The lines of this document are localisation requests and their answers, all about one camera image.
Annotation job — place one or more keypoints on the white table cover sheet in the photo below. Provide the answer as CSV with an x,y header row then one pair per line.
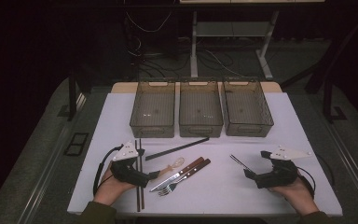
x,y
230,199

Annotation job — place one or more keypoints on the black stand post with base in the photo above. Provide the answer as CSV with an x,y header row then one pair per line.
x,y
327,99

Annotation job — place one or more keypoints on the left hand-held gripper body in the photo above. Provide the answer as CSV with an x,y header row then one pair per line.
x,y
127,174

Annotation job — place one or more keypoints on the black floor frame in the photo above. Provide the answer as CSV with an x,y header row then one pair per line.
x,y
77,144

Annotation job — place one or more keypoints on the person's right hand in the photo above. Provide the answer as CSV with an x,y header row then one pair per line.
x,y
300,196

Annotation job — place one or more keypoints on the person's left hand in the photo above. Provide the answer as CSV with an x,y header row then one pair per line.
x,y
108,191

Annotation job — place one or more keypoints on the translucent amber plastic spoon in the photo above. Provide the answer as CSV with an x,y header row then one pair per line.
x,y
167,169

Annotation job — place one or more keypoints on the black tripod stand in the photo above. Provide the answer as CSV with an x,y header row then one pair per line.
x,y
315,84

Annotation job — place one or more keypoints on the smoky transparent plastic bin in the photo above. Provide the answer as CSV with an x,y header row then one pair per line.
x,y
245,109
213,102
167,133

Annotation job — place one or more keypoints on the black chopstick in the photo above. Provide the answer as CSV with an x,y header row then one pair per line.
x,y
177,148

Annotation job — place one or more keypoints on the metal floor rail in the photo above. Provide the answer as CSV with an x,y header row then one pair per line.
x,y
355,172
46,174

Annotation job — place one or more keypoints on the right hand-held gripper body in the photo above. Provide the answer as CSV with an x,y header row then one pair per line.
x,y
281,175

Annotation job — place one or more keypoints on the white metal desk frame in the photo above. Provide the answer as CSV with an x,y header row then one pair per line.
x,y
193,46

